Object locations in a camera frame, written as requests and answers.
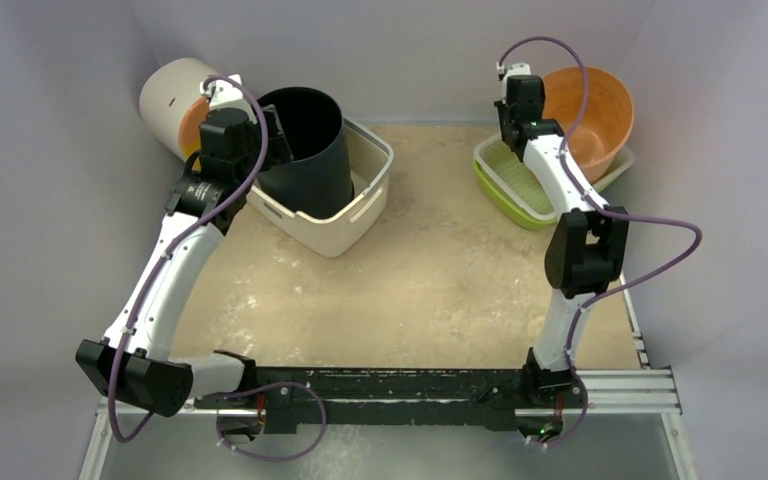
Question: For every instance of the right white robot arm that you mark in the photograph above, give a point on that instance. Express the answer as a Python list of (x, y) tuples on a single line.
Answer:
[(586, 250)]

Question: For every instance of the white orange cylindrical container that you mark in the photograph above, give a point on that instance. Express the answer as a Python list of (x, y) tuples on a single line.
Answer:
[(172, 106)]

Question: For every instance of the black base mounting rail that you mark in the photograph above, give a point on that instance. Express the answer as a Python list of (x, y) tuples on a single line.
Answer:
[(289, 397)]

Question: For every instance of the aluminium table frame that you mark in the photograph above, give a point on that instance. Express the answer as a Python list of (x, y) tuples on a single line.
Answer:
[(641, 391)]

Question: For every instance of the green white perforated basket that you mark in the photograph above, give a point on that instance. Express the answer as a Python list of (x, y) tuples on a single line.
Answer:
[(511, 186)]

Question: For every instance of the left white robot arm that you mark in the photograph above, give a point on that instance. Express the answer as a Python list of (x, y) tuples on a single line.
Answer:
[(132, 363)]

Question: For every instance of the tall black cylindrical bin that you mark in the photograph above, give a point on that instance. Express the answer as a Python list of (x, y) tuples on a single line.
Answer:
[(317, 180)]

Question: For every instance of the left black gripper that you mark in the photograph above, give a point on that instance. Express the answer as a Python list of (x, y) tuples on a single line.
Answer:
[(276, 151)]

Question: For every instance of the large orange plastic bucket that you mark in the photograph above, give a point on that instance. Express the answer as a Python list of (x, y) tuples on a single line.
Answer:
[(600, 116)]

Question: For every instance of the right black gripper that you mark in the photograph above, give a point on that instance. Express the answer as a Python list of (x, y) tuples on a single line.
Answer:
[(505, 132)]

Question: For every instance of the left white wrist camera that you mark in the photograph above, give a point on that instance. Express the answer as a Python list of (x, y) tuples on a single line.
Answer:
[(220, 91)]

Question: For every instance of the cream plastic storage basket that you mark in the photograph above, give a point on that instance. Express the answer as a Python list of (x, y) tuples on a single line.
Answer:
[(371, 159)]

